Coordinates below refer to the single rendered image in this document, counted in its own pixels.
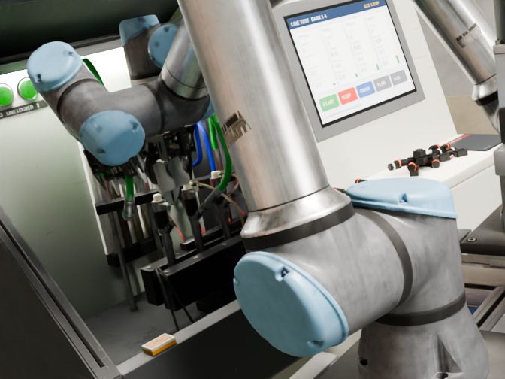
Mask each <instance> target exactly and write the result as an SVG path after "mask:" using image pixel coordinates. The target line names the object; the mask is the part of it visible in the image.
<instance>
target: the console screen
mask: <svg viewBox="0 0 505 379"><path fill-rule="evenodd" d="M273 13H274V17H275V20H276V22H277V26H278V29H279V31H280V35H281V38H282V40H283V44H284V47H285V50H286V54H287V56H288V59H289V63H290V65H291V68H292V72H293V75H294V77H295V81H296V84H297V86H298V90H299V93H300V95H301V99H302V102H303V104H304V107H305V110H306V112H307V116H308V118H309V121H310V125H311V127H312V130H313V133H314V135H315V138H316V142H317V143H319V142H321V141H324V140H327V139H329V138H332V137H334V136H336V135H339V134H341V133H344V132H347V131H349V130H351V129H354V128H356V127H358V126H361V125H364V124H365V123H369V122H370V121H373V120H376V119H378V118H380V117H384V116H385V115H388V114H390V113H393V112H395V111H398V110H400V109H402V108H405V107H407V106H410V105H413V104H415V103H417V102H420V101H422V100H425V94H424V92H423V89H422V85H421V83H420V80H419V76H418V74H417V71H416V67H415V65H414V62H413V58H412V56H411V54H410V50H409V47H408V45H407V41H406V38H405V36H404V32H403V29H402V27H401V23H400V20H399V19H398V15H397V12H396V10H395V6H394V3H393V1H392V0H300V1H296V2H289V3H286V4H283V5H281V6H280V7H278V8H277V9H275V10H274V11H273Z"/></svg>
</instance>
